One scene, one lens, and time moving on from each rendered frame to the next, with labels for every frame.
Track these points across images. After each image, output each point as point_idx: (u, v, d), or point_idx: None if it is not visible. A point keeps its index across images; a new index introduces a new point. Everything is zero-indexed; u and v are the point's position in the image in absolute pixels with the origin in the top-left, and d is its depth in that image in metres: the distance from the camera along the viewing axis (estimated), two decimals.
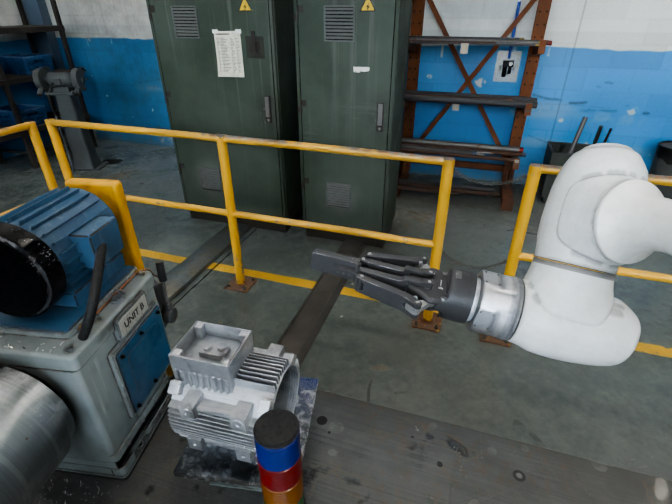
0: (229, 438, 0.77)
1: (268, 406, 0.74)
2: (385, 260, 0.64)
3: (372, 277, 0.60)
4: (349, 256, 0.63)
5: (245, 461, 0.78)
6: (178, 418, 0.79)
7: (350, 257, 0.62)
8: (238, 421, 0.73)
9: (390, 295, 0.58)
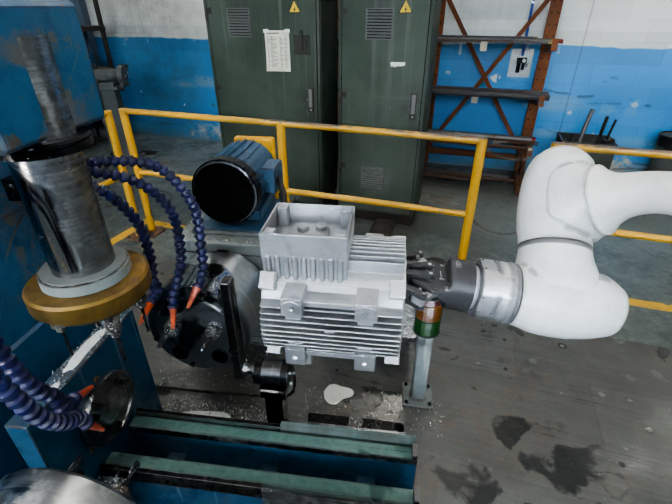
0: (346, 340, 0.58)
1: (403, 286, 0.55)
2: None
3: None
4: None
5: (366, 369, 0.60)
6: (273, 322, 0.59)
7: None
8: (369, 308, 0.54)
9: None
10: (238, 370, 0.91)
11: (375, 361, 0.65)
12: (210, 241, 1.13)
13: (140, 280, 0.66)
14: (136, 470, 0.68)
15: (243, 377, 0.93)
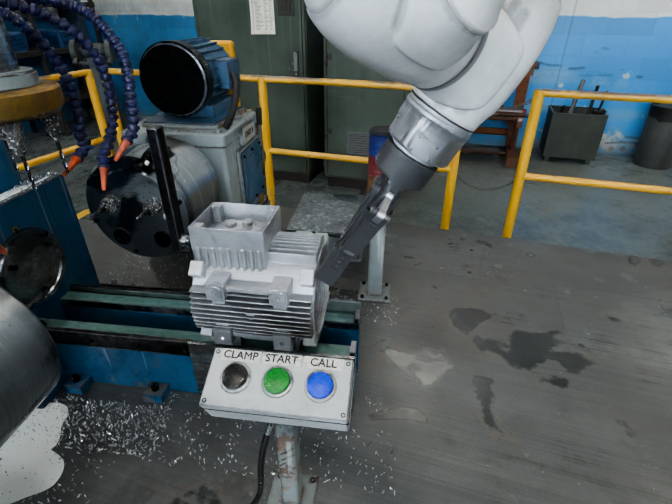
0: (265, 322, 0.67)
1: (312, 275, 0.64)
2: (357, 216, 0.62)
3: None
4: (333, 247, 0.63)
5: (284, 349, 0.68)
6: (202, 306, 0.67)
7: (333, 247, 0.62)
8: (279, 293, 0.62)
9: (361, 231, 0.55)
10: (175, 239, 0.87)
11: (298, 343, 0.73)
12: None
13: (44, 90, 0.62)
14: (42, 298, 0.63)
15: (181, 249, 0.88)
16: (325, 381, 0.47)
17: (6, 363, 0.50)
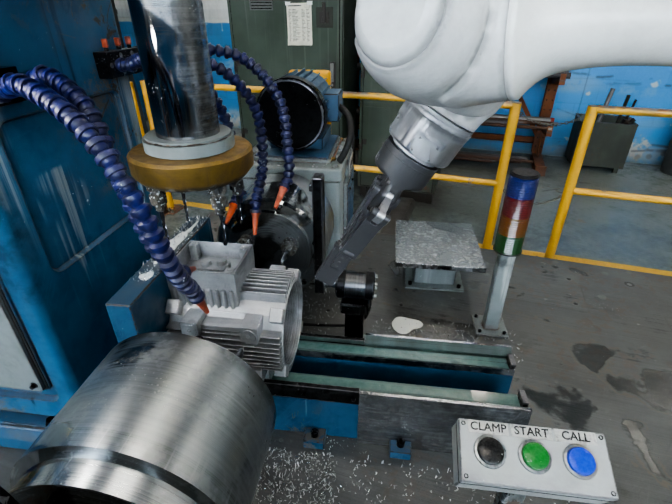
0: None
1: (280, 313, 0.68)
2: (357, 216, 0.62)
3: None
4: (333, 247, 0.63)
5: None
6: None
7: (333, 247, 0.62)
8: (249, 331, 0.67)
9: (361, 231, 0.55)
10: (320, 282, 0.87)
11: (271, 373, 0.78)
12: (274, 166, 1.09)
13: (248, 151, 0.62)
14: (242, 356, 0.64)
15: (324, 291, 0.88)
16: (587, 457, 0.48)
17: (257, 435, 0.51)
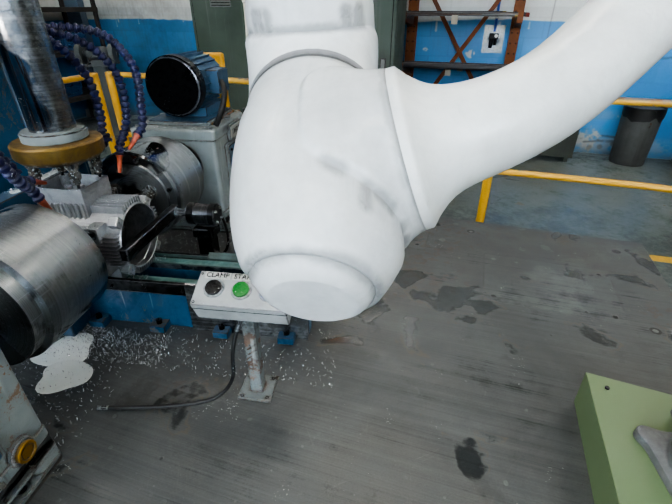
0: None
1: (115, 219, 0.93)
2: None
3: None
4: None
5: None
6: None
7: None
8: None
9: None
10: (173, 218, 1.14)
11: (124, 274, 1.02)
12: (161, 128, 1.34)
13: (93, 141, 0.91)
14: (93, 235, 0.92)
15: None
16: None
17: (78, 266, 0.79)
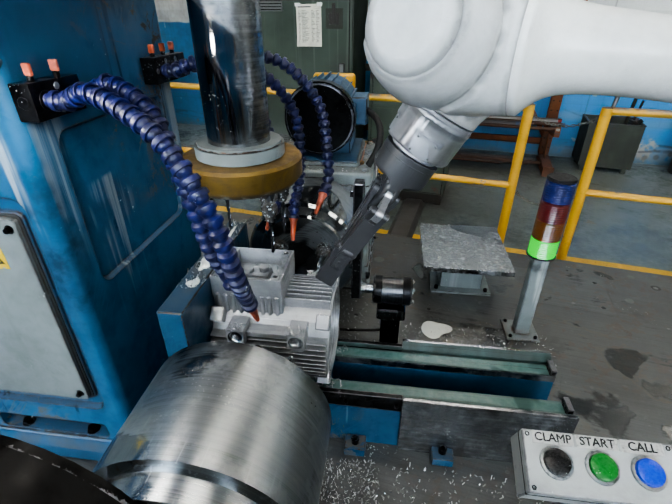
0: None
1: (327, 320, 0.68)
2: (357, 216, 0.62)
3: None
4: (333, 247, 0.63)
5: None
6: None
7: (333, 247, 0.62)
8: None
9: (360, 231, 0.55)
10: (357, 287, 0.87)
11: (312, 380, 0.78)
12: (303, 170, 1.09)
13: (299, 158, 0.62)
14: None
15: (360, 296, 0.88)
16: (657, 469, 0.47)
17: (320, 446, 0.50)
